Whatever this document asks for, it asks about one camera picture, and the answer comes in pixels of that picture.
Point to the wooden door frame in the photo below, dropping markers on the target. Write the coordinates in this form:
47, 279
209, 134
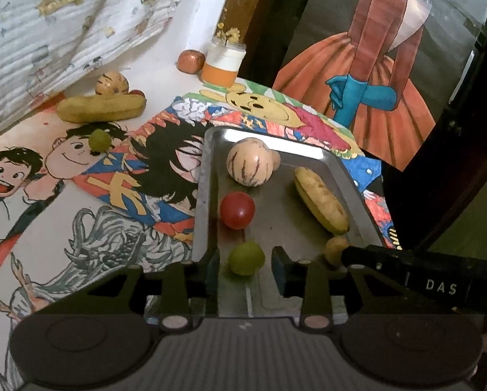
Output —
243, 0

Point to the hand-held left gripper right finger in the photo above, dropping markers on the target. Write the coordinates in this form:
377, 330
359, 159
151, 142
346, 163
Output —
279, 273

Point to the red apple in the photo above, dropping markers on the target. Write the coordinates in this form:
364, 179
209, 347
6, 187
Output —
190, 61

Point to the striped yellow melon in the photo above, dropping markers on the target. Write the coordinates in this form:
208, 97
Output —
112, 83
249, 163

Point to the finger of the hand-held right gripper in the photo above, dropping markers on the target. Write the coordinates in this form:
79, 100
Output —
374, 262

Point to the yellow banana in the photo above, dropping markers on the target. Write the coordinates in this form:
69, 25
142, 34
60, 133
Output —
321, 199
101, 108

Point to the orange and white jar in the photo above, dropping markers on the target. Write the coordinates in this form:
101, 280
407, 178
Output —
223, 65

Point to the yellow dried flowers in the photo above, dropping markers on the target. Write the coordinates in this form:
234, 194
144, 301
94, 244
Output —
229, 32

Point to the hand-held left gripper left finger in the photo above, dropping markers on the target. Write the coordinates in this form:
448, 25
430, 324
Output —
211, 277

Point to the metal tray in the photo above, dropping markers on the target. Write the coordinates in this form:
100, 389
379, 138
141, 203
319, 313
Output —
284, 220

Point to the small brown fruit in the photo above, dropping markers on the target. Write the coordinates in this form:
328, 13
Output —
333, 250

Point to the green grape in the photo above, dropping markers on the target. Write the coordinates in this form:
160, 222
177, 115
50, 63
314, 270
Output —
246, 257
99, 139

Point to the cartoon boys drawing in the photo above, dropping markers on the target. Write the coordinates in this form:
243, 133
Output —
23, 171

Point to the white-haired character drawing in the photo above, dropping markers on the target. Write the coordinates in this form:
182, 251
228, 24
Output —
105, 244

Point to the wall poster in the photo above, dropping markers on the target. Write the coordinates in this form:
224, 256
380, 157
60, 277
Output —
370, 69

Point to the red tomato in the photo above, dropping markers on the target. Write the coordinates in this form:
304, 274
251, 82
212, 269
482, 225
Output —
237, 210
136, 93

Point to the printed blanket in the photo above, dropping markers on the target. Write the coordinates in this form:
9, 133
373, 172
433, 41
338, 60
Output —
64, 28

